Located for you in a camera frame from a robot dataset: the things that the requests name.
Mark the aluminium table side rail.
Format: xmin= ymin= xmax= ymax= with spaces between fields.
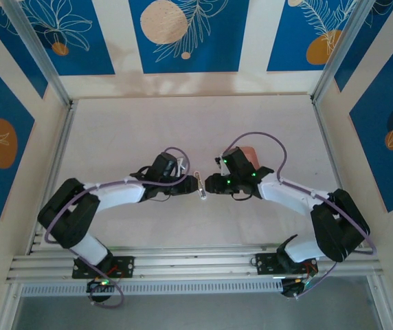
xmin=27 ymin=99 xmax=79 ymax=255
xmin=310 ymin=98 xmax=364 ymax=248

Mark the black controller board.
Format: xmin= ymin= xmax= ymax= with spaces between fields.
xmin=85 ymin=277 xmax=115 ymax=304
xmin=280 ymin=276 xmax=317 ymax=300

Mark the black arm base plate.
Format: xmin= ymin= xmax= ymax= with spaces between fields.
xmin=71 ymin=256 xmax=136 ymax=280
xmin=255 ymin=252 xmax=319 ymax=276

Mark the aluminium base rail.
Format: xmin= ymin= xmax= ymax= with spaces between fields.
xmin=5 ymin=243 xmax=383 ymax=285

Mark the pink plastic tray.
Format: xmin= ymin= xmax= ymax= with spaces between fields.
xmin=238 ymin=146 xmax=261 ymax=170

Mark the white slotted cable duct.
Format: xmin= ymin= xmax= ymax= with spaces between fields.
xmin=21 ymin=280 xmax=285 ymax=297

